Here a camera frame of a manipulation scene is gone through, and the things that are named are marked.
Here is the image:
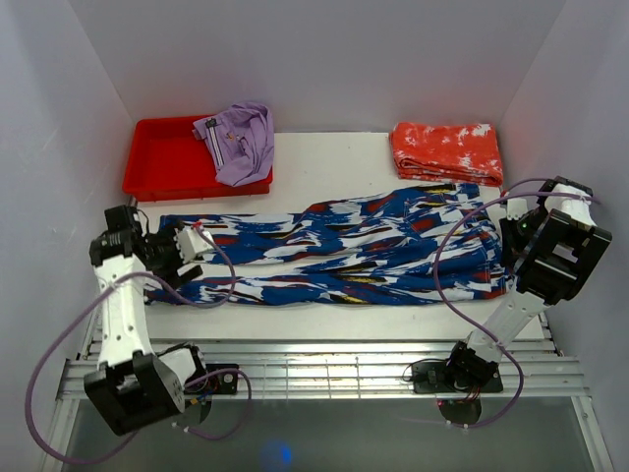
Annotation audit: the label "aluminium rail frame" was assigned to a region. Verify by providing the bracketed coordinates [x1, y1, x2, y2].
[37, 196, 615, 472]

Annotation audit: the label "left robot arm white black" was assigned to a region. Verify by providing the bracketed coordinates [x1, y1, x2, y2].
[84, 206, 213, 436]

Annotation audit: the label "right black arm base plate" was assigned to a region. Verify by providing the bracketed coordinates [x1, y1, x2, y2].
[401, 358, 503, 394]

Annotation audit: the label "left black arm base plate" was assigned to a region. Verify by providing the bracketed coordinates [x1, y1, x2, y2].
[185, 364, 240, 396]

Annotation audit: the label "folded orange white trousers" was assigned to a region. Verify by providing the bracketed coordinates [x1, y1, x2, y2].
[388, 122, 503, 187]

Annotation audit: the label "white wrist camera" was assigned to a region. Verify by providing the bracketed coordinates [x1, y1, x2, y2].
[174, 225, 214, 263]
[501, 197, 529, 221]

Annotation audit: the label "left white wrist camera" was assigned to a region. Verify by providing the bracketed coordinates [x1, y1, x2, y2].
[174, 225, 214, 263]

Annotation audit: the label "purple trousers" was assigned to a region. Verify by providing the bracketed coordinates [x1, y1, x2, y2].
[192, 101, 274, 187]

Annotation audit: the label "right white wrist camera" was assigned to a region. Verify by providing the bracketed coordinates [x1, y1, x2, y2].
[501, 197, 529, 221]

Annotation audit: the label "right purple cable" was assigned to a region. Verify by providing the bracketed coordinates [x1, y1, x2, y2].
[392, 177, 602, 429]

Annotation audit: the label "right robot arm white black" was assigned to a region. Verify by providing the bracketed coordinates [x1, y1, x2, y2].
[442, 176, 612, 391]

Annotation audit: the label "blue white red patterned trousers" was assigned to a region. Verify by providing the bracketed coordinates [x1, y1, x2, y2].
[147, 184, 507, 307]

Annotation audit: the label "red plastic tray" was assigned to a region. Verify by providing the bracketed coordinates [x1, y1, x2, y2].
[122, 115, 273, 202]

